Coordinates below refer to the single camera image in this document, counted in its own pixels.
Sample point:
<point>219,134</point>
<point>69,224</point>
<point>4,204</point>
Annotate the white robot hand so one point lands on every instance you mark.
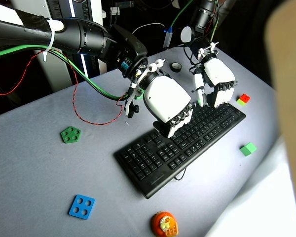
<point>218,71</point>
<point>162,96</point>

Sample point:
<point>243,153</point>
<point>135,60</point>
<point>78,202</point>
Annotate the black computer keyboard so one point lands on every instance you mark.
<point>158,158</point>

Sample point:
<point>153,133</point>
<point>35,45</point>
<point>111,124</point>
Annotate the black tape roll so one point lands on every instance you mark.
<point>171,67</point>

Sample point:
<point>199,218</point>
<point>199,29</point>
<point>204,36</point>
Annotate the red toy brick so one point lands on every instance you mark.
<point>244,97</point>

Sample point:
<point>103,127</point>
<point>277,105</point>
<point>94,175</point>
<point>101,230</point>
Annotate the light green toy brick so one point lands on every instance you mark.
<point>241,102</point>

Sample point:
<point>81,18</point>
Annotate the beige panel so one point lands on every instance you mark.
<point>291,74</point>

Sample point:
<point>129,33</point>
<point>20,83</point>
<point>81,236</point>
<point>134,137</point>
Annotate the green cube block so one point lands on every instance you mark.
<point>247,150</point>

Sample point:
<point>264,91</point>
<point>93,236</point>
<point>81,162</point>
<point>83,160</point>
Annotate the green pentagon block with holes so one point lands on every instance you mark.
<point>64,138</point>

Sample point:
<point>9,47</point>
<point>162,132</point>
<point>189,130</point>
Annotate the white equipment cabinet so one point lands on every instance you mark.
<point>56,74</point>

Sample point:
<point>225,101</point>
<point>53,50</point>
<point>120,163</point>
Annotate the white zip tie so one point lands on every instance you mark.
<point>51,39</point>

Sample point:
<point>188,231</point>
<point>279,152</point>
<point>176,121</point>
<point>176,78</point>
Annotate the orange toy cake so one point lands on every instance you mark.
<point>160,222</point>

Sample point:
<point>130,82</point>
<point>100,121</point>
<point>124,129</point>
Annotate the white backdrop cloth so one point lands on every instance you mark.
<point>261,197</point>

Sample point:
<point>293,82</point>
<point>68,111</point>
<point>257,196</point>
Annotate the blue square block with holes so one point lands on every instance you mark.
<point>82,207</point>

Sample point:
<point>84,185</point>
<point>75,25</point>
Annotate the grey table cloth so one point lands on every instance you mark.
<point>39,172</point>

